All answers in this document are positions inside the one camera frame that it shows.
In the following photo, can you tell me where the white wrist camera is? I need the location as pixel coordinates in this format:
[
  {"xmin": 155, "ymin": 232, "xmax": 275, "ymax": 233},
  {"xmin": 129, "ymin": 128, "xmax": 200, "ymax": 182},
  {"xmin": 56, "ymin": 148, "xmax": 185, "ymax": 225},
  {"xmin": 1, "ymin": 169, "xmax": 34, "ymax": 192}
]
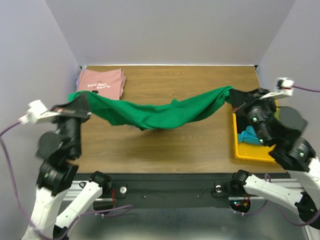
[
  {"xmin": 260, "ymin": 77, "xmax": 294, "ymax": 100},
  {"xmin": 18, "ymin": 99, "xmax": 61, "ymax": 125}
]

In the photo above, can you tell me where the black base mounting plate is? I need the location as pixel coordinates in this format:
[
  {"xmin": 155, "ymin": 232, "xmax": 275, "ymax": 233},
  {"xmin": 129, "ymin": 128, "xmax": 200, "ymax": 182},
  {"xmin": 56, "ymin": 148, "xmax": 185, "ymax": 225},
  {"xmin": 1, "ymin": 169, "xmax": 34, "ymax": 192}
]
[{"xmin": 74, "ymin": 172, "xmax": 253, "ymax": 210}]

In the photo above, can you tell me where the folded lavender t-shirt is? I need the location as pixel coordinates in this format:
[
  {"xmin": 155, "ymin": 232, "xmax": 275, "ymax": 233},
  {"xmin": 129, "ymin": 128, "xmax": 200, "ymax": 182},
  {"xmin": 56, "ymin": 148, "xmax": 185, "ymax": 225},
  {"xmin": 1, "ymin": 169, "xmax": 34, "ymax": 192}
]
[{"xmin": 76, "ymin": 75, "xmax": 82, "ymax": 91}]

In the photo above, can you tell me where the aluminium frame rail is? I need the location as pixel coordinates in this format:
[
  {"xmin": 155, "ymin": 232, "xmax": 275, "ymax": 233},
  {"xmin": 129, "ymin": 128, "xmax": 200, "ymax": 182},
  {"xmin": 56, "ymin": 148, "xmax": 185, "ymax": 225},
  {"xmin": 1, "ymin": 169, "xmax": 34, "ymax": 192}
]
[{"xmin": 62, "ymin": 65, "xmax": 116, "ymax": 203}]

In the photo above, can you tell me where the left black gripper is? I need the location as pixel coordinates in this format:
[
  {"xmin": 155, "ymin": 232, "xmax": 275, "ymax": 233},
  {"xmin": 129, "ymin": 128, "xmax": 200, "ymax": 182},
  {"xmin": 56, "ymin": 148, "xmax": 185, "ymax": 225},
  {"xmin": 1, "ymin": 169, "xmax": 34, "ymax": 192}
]
[{"xmin": 52, "ymin": 89, "xmax": 94, "ymax": 155}]

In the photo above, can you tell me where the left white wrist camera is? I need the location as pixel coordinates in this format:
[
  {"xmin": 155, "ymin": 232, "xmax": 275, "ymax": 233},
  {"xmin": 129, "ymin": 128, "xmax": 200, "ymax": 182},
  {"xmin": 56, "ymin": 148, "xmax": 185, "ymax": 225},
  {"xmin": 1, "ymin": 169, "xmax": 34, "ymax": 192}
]
[{"xmin": 18, "ymin": 99, "xmax": 61, "ymax": 125}]

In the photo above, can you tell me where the black garment in bin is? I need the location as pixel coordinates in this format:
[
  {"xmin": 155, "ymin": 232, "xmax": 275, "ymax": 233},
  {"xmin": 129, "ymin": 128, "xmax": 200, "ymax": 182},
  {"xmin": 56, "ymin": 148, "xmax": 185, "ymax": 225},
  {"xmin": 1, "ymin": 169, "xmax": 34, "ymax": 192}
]
[{"xmin": 235, "ymin": 113, "xmax": 250, "ymax": 134}]

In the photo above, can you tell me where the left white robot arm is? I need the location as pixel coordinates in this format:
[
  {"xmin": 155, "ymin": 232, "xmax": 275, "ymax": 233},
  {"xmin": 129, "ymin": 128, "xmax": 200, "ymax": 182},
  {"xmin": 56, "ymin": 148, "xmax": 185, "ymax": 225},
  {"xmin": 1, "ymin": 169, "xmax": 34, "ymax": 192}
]
[{"xmin": 19, "ymin": 93, "xmax": 112, "ymax": 240}]

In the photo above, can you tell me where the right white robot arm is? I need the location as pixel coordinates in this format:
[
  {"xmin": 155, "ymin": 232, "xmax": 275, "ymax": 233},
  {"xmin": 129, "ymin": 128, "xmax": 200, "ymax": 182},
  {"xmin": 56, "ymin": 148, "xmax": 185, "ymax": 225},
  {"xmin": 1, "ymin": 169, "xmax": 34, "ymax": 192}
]
[{"xmin": 230, "ymin": 88, "xmax": 320, "ymax": 229}]

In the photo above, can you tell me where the yellow plastic bin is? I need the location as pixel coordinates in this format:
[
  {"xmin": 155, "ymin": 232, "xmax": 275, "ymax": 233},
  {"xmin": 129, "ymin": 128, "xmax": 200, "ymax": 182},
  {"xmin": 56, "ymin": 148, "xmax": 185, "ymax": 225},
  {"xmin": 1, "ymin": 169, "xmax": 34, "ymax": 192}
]
[{"xmin": 231, "ymin": 113, "xmax": 276, "ymax": 164}]

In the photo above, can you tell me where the green t-shirt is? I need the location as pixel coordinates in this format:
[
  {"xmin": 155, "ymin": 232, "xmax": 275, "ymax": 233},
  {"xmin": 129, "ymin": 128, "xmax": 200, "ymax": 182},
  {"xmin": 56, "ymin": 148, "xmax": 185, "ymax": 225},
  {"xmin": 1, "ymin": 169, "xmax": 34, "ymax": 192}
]
[{"xmin": 68, "ymin": 86, "xmax": 233, "ymax": 131}]

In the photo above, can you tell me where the teal garment in bin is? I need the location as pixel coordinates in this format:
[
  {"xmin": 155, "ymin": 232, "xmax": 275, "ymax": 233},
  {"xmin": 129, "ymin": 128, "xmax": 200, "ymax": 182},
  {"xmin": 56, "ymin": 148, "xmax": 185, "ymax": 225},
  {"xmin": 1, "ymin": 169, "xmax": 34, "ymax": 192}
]
[{"xmin": 237, "ymin": 126, "xmax": 261, "ymax": 146}]

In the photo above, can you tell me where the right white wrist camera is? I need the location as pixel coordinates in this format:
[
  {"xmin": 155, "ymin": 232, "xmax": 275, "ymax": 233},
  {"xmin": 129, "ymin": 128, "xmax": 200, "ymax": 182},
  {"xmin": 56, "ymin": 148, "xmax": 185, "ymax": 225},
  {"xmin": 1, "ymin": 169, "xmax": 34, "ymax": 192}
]
[{"xmin": 260, "ymin": 77, "xmax": 294, "ymax": 100}]

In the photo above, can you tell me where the folded pink printed t-shirt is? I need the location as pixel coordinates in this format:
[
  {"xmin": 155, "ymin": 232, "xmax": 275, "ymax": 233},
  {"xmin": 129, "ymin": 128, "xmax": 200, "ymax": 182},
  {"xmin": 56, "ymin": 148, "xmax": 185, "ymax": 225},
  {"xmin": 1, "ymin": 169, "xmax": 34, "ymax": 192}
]
[{"xmin": 77, "ymin": 68, "xmax": 126, "ymax": 100}]

